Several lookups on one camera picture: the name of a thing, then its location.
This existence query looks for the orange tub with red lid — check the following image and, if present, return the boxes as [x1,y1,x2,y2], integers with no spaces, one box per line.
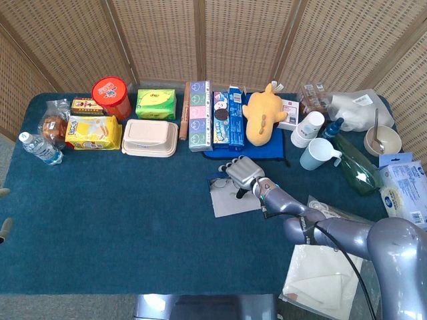
[91,76,133,121]

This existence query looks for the blue open carton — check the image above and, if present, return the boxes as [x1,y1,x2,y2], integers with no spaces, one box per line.
[228,85,247,147]

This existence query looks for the green glass bottle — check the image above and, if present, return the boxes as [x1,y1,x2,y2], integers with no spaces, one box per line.
[330,133,384,196]

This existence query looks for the bagged brown bread bun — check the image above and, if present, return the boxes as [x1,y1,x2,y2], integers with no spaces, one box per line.
[38,99,71,150]

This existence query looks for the bagged cream shirt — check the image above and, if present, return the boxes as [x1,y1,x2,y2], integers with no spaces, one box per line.
[278,195,383,320]

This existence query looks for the beige bowl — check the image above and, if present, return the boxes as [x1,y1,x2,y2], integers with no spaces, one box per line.
[363,125,402,157]

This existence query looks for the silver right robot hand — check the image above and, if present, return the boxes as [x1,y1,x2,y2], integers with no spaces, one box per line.
[218,156,266,200]

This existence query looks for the small dark blue bottle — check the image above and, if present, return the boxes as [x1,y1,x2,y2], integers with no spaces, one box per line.
[320,117,345,140]

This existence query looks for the yellow biscuit package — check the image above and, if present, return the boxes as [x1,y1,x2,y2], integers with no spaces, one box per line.
[65,115,123,151]

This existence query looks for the metal spoon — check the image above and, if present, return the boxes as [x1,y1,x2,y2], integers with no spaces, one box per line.
[373,108,386,155]

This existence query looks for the black eyeglasses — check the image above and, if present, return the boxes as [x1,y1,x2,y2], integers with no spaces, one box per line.
[209,178,234,191]

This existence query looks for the white paper cup stack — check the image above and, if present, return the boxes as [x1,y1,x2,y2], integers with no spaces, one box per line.
[290,110,326,149]

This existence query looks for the clear plastic water bottle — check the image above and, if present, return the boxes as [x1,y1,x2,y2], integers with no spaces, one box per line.
[18,131,64,166]

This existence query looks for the wooden rolling pin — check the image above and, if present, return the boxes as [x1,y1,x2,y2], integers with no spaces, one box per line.
[178,81,191,141]

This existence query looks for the blue white wipes pack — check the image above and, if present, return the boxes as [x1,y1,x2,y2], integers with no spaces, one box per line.
[378,152,427,234]

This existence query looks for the green tissue box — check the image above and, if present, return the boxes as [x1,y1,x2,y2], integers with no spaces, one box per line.
[135,88,177,121]

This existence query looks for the yellow plush toy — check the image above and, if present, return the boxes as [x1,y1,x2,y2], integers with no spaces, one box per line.
[242,83,290,147]

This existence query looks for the teal table cover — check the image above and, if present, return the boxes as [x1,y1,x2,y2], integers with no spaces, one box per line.
[0,91,427,296]

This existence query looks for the pastel multicolour tissue pack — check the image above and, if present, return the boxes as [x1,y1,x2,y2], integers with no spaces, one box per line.
[188,79,214,153]

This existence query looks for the small brown yellow box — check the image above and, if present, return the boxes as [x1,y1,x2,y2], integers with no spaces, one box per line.
[70,97,107,117]

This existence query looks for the black grey left robot hand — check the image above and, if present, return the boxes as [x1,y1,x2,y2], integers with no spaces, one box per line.
[0,187,14,244]

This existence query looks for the white plastic bag with label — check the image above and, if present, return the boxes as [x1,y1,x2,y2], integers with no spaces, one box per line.
[325,89,396,133]

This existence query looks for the light blue mug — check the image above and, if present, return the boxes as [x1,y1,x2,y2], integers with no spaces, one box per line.
[299,137,344,171]

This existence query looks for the clear plastic box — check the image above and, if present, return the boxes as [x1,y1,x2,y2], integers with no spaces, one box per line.
[296,82,331,117]

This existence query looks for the small white red box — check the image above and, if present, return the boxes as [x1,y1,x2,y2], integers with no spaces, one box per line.
[276,98,300,131]

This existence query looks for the beige lidded lunch box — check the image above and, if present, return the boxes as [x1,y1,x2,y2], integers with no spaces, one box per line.
[121,119,179,158]

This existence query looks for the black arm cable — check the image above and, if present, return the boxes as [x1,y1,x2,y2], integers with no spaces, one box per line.
[262,196,378,320]

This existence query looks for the wicker folding screen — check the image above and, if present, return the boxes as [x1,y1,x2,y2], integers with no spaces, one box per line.
[0,0,427,167]

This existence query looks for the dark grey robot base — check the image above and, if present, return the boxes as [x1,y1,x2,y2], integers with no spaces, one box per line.
[132,293,280,320]

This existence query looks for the blue yellow cookie box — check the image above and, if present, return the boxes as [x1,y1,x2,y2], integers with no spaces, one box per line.
[212,91,231,149]

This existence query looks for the blue glasses case grey inside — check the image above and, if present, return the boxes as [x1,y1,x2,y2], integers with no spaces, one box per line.
[206,168,263,219]

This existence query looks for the blue cloth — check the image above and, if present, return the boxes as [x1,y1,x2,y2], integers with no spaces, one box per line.
[202,91,292,167]

